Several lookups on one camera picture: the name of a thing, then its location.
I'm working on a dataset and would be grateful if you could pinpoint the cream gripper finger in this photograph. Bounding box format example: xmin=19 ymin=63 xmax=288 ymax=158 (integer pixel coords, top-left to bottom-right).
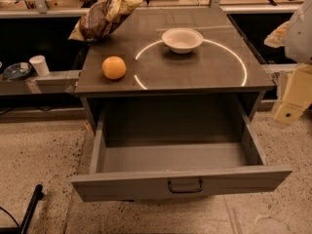
xmin=273 ymin=64 xmax=312 ymax=126
xmin=264 ymin=21 xmax=289 ymax=48

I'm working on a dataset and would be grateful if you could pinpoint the grey top drawer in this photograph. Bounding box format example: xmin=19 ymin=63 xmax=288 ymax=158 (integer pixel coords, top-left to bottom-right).
xmin=71 ymin=95 xmax=292 ymax=202

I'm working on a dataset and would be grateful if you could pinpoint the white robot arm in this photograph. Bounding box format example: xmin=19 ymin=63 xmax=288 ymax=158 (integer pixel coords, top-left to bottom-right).
xmin=264 ymin=0 xmax=312 ymax=126

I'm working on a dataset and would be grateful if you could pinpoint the grey drawer cabinet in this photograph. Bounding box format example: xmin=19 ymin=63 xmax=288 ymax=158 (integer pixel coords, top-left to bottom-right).
xmin=74 ymin=6 xmax=277 ymax=135

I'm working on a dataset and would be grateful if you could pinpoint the white bowl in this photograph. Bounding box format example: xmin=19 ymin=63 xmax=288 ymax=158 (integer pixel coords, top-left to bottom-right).
xmin=162 ymin=28 xmax=203 ymax=54

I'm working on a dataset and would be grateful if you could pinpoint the orange fruit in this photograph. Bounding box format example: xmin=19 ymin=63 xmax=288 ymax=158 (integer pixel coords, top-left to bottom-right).
xmin=102 ymin=57 xmax=126 ymax=80

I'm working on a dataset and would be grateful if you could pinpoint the brown and yellow chip bag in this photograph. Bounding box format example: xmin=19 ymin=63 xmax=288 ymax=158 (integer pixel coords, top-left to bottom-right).
xmin=69 ymin=0 xmax=143 ymax=42

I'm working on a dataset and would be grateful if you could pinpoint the white paper cup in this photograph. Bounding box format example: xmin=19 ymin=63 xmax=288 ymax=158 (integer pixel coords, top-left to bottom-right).
xmin=29 ymin=55 xmax=50 ymax=76

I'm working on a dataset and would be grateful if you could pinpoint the dark round plate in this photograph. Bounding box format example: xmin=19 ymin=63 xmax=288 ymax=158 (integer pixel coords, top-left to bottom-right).
xmin=3 ymin=62 xmax=32 ymax=81

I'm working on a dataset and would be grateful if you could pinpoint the black metal bar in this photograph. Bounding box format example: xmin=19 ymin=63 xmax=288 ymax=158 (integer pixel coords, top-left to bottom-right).
xmin=0 ymin=184 xmax=44 ymax=234

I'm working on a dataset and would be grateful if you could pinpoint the black cable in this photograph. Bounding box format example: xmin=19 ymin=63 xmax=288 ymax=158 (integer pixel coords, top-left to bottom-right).
xmin=0 ymin=206 xmax=21 ymax=229

